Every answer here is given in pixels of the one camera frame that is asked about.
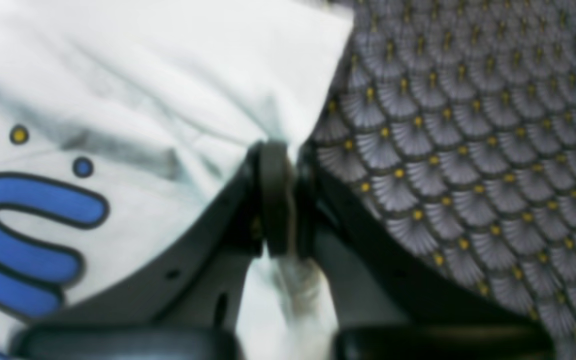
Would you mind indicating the white printed T-shirt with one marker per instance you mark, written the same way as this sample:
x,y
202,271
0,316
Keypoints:
x,y
121,120

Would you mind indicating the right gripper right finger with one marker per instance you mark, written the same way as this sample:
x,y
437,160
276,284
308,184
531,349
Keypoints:
x,y
374,281

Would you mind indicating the patterned grey tablecloth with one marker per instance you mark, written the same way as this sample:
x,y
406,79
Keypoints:
x,y
455,122

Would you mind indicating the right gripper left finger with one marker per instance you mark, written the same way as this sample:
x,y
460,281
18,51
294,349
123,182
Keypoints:
x,y
198,280

